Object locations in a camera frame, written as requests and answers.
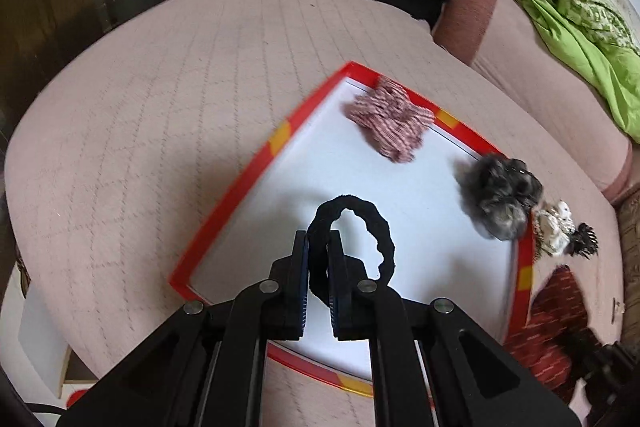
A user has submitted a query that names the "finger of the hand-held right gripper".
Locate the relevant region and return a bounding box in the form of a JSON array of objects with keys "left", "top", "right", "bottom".
[{"left": 575, "top": 329, "right": 636, "bottom": 413}]

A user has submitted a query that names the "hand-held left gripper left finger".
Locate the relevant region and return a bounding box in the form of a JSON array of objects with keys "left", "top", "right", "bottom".
[{"left": 56, "top": 230, "right": 313, "bottom": 427}]

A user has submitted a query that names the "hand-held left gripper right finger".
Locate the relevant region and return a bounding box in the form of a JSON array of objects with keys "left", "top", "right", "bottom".
[{"left": 327, "top": 232, "right": 583, "bottom": 427}]

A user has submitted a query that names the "red dotted scrunchie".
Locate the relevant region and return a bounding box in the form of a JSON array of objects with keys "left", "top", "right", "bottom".
[{"left": 502, "top": 267, "right": 593, "bottom": 390}]

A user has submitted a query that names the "red cardboard box tray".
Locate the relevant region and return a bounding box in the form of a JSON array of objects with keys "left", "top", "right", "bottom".
[{"left": 169, "top": 62, "right": 535, "bottom": 400}]

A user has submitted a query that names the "black wavy hair tie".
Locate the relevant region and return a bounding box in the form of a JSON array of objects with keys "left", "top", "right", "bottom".
[{"left": 306, "top": 194, "right": 397, "bottom": 308}]

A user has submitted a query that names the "black toothed hair clip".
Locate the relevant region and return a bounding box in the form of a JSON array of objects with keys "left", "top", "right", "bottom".
[{"left": 567, "top": 222, "right": 600, "bottom": 258}]

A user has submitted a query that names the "white dotted scrunchie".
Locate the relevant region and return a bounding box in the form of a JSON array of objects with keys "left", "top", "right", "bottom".
[{"left": 532, "top": 200, "right": 576, "bottom": 258}]

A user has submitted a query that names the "brown patterned cushion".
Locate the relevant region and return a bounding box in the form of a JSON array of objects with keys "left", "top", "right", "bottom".
[{"left": 617, "top": 192, "right": 640, "bottom": 308}]

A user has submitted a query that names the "pink striped scrunchie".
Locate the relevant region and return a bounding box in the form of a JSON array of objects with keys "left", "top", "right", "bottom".
[{"left": 343, "top": 76, "right": 435, "bottom": 164}]

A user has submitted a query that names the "grey leopard scrunchie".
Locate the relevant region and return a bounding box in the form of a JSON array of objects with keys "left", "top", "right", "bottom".
[{"left": 454, "top": 154, "right": 545, "bottom": 240}]

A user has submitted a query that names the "pink bolster cushion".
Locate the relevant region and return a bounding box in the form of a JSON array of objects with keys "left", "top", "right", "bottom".
[{"left": 432, "top": 0, "right": 636, "bottom": 202}]

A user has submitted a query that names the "green cloth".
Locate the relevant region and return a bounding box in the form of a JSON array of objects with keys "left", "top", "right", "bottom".
[{"left": 502, "top": 0, "right": 640, "bottom": 135}]

